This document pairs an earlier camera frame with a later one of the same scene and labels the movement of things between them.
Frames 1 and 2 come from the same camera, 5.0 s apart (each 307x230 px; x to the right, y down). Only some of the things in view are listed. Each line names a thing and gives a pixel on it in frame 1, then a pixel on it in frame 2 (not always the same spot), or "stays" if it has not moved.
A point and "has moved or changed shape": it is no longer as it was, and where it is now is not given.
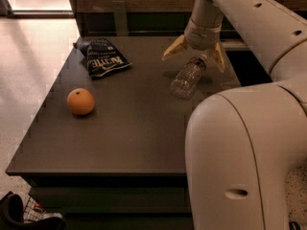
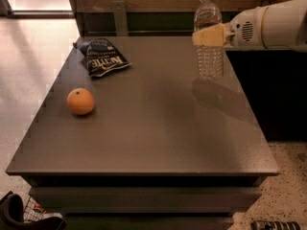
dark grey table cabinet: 121,166 stays
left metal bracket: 120,17 stays
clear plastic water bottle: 187,78 has moved or changed shape
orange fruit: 81,101 stays
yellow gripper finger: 175,46 -> 212,36
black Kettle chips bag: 101,57 stays
